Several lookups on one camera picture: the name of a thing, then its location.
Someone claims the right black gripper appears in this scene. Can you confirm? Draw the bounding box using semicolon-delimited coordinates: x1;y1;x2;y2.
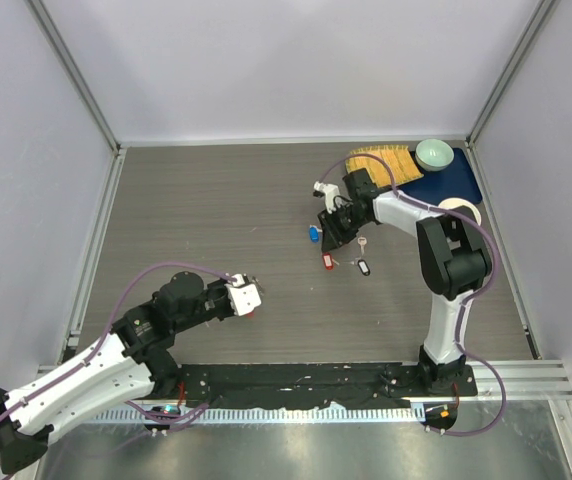
318;204;370;253

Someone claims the red tagged key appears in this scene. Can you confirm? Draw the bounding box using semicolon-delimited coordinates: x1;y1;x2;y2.
322;252;340;270

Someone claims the black tagged key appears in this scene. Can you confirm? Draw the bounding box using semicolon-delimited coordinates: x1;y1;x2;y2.
346;258;371;276

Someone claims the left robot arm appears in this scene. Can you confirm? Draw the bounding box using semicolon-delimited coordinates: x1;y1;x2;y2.
0;265;262;477

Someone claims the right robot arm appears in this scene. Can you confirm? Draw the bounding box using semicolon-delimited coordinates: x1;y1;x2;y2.
313;169;493;395

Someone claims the blue tagged key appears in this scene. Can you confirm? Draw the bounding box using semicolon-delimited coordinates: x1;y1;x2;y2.
308;225;322;243

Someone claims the plain silver key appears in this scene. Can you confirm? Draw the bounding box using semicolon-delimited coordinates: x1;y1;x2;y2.
357;236;367;256

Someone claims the yellow woven bamboo plate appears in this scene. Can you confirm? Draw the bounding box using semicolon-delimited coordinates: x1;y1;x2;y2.
345;144;423;188

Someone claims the brown white bowl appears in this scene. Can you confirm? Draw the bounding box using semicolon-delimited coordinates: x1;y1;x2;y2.
438;197;482;225

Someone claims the light green bowl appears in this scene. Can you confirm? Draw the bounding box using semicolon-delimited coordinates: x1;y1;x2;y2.
415;139;455;172

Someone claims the dark blue tray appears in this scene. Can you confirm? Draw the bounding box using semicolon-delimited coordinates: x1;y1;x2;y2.
401;148;483;205

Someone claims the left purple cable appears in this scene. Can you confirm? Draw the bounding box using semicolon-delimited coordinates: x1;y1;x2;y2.
0;262;235;480

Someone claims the purple cable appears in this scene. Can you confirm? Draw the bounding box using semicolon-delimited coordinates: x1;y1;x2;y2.
315;152;508;435
0;262;235;480

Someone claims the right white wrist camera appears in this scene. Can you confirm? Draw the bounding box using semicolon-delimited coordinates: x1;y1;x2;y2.
313;181;340;214

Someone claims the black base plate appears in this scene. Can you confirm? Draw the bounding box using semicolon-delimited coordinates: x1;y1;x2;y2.
177;362;478;410

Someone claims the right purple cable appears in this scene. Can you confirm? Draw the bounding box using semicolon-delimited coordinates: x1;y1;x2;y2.
315;152;508;435

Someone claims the white slotted cable duct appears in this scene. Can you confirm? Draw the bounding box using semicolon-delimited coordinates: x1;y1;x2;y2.
87;403;425;426

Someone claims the left aluminium frame post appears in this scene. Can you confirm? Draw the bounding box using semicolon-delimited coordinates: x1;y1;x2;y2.
25;0;121;154

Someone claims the aluminium frame post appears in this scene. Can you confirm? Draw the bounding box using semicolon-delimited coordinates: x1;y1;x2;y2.
25;0;121;154
466;0;559;147

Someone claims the right aluminium frame post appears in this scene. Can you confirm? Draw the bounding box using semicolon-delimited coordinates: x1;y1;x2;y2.
466;0;559;147

